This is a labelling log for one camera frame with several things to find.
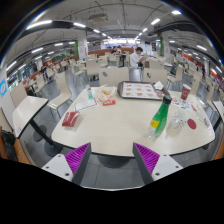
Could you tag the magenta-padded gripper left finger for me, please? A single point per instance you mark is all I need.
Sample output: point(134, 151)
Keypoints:
point(77, 159)

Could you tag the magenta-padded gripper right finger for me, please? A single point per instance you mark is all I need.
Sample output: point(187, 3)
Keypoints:
point(146, 160)

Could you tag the green plastic drink bottle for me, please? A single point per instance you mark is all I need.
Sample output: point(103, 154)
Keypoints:
point(159, 118)

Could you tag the red tissue packet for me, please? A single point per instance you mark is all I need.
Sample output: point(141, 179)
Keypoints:
point(70, 119)

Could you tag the white polka dot mug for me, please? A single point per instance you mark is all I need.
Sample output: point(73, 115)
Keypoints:
point(180, 118)

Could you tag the white printed card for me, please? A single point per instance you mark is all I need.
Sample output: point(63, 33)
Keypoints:
point(85, 104)

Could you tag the flat round red coaster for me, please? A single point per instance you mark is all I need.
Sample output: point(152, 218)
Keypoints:
point(191, 124)

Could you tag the small red sauce packet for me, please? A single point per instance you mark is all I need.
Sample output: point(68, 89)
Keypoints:
point(109, 102)

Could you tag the small clear teal-labelled bottle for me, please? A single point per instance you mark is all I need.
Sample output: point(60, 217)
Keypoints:
point(89, 92)

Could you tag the brown tray with paper liner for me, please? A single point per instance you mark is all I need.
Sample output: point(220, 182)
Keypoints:
point(138, 90)

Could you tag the clear plastic food bag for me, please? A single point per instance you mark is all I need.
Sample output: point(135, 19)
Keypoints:
point(106, 94)

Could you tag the crumpled white napkin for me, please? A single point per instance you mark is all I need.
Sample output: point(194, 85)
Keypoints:
point(158, 85)

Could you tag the red paper cup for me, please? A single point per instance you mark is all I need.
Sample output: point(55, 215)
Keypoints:
point(185, 91)

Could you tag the beige canteen table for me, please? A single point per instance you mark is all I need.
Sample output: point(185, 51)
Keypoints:
point(220, 111)

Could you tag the beige canteen chairs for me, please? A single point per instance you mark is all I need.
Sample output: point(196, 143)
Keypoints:
point(113, 76)

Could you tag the person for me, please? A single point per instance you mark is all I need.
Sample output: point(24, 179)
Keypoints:
point(135, 60)
point(114, 50)

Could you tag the ceiling strip lights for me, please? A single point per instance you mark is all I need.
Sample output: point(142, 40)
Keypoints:
point(39, 24)

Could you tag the ceiling air conditioner unit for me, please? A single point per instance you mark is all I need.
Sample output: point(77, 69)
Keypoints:
point(98, 17)

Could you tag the beige pedestal side table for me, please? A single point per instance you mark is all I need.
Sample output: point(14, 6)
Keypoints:
point(28, 113)

